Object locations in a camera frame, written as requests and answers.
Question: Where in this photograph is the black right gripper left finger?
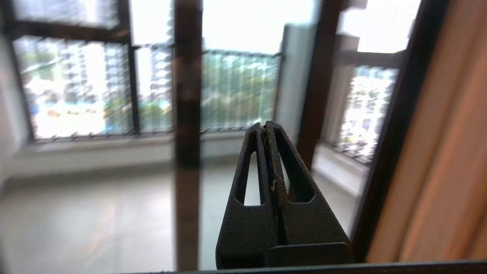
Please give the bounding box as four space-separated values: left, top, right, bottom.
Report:
215 124 280 270

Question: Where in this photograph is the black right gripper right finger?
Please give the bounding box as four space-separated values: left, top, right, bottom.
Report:
264 121 355 267

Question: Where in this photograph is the dark-framed glass sliding door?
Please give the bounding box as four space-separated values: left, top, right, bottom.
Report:
172 0 451 271

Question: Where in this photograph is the stone window sill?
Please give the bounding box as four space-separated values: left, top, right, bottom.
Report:
312 145 369 194
11 131 251 153

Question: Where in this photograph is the black metal balcony railing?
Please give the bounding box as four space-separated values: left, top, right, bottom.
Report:
11 36 284 141
335 65 398 165

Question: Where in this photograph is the beige curtain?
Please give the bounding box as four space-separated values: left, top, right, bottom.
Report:
367 0 487 263

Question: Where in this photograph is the dark casement window frame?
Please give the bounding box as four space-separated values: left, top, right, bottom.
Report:
0 0 141 141

